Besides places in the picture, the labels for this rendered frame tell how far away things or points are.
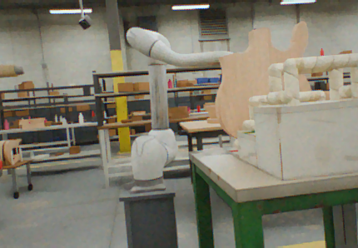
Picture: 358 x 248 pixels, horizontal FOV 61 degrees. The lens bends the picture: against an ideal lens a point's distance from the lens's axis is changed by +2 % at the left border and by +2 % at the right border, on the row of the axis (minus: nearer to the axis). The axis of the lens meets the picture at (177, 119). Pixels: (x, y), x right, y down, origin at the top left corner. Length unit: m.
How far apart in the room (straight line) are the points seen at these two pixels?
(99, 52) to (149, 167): 10.69
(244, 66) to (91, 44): 11.22
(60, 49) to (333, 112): 11.81
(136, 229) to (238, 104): 0.84
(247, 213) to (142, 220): 0.91
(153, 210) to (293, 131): 0.97
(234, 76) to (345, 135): 0.43
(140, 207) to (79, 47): 10.91
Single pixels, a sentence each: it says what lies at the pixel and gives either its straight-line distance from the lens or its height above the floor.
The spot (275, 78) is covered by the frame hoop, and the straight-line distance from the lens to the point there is 0.83.
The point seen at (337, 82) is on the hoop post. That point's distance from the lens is 0.91.
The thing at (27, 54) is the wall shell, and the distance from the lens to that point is 12.58.
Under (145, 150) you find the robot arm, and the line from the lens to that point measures 1.53.
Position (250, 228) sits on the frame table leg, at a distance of 0.74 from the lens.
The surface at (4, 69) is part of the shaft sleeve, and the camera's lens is 0.89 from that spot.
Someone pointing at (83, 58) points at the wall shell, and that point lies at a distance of 12.12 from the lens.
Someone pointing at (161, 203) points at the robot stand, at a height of 0.65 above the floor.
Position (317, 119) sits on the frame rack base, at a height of 1.06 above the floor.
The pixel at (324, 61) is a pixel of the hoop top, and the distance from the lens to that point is 0.80.
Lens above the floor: 1.13
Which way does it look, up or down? 3 degrees down
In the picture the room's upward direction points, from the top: 5 degrees counter-clockwise
